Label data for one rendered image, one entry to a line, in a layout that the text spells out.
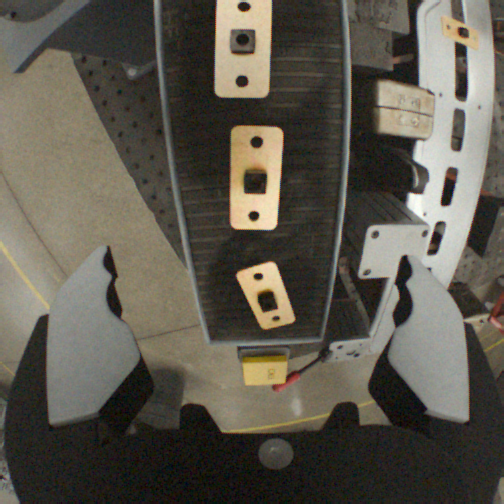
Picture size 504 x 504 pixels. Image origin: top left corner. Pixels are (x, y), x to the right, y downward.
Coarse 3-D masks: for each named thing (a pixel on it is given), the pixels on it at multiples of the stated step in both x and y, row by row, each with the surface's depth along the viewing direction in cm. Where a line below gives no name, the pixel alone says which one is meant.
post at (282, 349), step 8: (280, 344) 34; (288, 344) 34; (240, 352) 34; (248, 352) 34; (256, 352) 34; (264, 352) 34; (272, 352) 34; (280, 352) 34; (288, 352) 34; (240, 360) 37; (288, 360) 35
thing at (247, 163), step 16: (240, 128) 18; (256, 128) 18; (272, 128) 18; (240, 144) 18; (272, 144) 18; (240, 160) 19; (256, 160) 19; (272, 160) 19; (240, 176) 20; (256, 176) 19; (272, 176) 20; (240, 192) 20; (256, 192) 19; (272, 192) 20; (240, 208) 21; (256, 208) 21; (272, 208) 21; (240, 224) 22; (256, 224) 22; (272, 224) 22
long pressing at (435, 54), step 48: (432, 0) 19; (480, 0) 16; (432, 48) 23; (480, 48) 21; (480, 96) 26; (432, 144) 32; (480, 144) 30; (432, 192) 36; (384, 288) 46; (384, 336) 54
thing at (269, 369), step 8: (248, 360) 33; (256, 360) 33; (264, 360) 33; (272, 360) 33; (280, 360) 33; (248, 368) 33; (256, 368) 33; (264, 368) 33; (272, 368) 33; (280, 368) 33; (248, 376) 34; (256, 376) 34; (264, 376) 34; (272, 376) 34; (280, 376) 34; (248, 384) 35; (256, 384) 35
